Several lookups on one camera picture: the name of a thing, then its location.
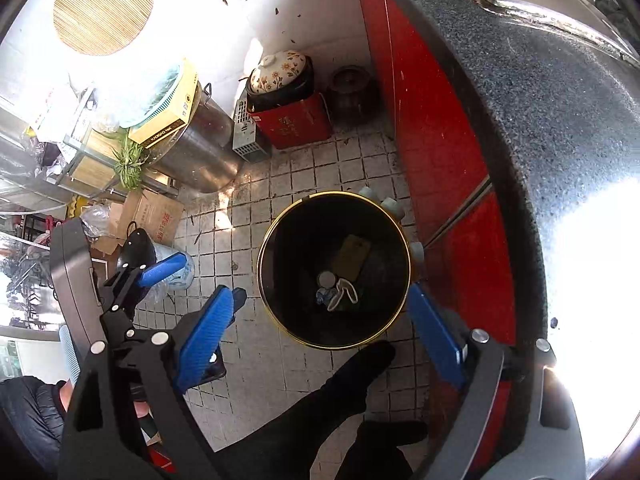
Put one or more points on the red kitchen cabinet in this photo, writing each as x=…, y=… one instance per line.
x=430, y=135

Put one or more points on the brown cardboard box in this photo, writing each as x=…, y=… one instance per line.
x=155, y=215

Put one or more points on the white round cap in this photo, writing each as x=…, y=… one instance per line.
x=326, y=278

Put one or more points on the white looped wrapper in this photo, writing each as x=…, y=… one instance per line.
x=350, y=294

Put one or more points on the yellow cardboard box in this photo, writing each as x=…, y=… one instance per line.
x=167, y=116

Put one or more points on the green plastic basket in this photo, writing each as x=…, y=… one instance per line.
x=145, y=95

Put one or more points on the olive flat box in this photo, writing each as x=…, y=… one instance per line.
x=352, y=259

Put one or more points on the clear plastic bag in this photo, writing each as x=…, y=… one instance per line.
x=95, y=220

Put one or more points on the flower-lid rice cooker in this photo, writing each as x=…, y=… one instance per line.
x=277, y=72

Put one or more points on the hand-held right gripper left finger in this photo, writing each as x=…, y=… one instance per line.
x=205, y=340

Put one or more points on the red box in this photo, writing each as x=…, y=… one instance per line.
x=295, y=125

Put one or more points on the bamboo panel shelf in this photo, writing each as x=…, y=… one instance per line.
x=95, y=170

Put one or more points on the person's left forearm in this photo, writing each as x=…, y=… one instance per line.
x=25, y=425

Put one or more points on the light blue ribbed plastic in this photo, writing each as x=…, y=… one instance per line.
x=67, y=350

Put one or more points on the round bamboo mat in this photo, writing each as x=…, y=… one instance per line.
x=102, y=5

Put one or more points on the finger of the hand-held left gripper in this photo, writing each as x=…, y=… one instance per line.
x=136, y=247
x=162, y=270

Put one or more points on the person's black trouser leg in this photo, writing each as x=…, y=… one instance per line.
x=345, y=385

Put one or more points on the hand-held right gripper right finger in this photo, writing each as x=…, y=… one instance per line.
x=437, y=335

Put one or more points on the black gold-rimmed trash can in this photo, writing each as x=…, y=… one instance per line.
x=300, y=240

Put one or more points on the large stainless steel pot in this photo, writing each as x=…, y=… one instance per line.
x=200, y=150

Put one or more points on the small blue wrapper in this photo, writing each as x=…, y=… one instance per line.
x=322, y=297

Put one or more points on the grey perforated metal box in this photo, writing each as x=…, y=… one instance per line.
x=247, y=135

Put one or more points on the green leafy plant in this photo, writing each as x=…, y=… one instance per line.
x=129, y=160

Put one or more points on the dark clay jar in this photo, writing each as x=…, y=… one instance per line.
x=350, y=91

